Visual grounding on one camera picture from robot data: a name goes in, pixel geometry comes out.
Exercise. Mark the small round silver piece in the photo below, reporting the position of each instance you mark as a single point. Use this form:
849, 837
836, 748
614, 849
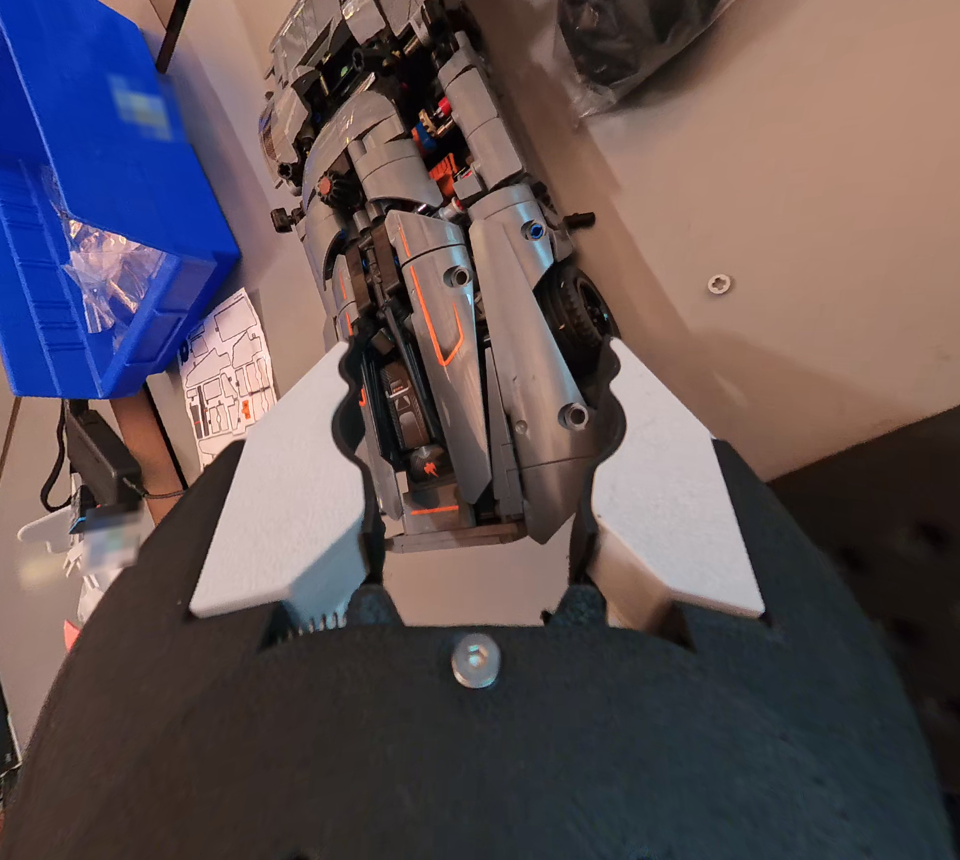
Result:
720, 284

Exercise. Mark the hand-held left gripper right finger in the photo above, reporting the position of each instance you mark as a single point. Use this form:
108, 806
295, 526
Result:
675, 500

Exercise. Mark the blue plastic bin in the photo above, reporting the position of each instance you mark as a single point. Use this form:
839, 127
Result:
45, 350

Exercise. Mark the partly built lego car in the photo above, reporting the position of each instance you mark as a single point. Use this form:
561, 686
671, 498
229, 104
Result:
390, 162

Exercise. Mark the clear plastic bags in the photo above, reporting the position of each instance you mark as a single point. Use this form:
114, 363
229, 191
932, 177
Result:
105, 260

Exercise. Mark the white sticker sheet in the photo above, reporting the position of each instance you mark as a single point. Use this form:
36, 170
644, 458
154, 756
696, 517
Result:
225, 365

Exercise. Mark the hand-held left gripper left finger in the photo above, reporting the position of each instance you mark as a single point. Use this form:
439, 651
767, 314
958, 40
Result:
285, 500

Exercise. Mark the black power adapter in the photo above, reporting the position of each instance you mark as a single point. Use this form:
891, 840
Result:
97, 451

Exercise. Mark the small blue edged gadget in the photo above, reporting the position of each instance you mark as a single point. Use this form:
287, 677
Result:
79, 519

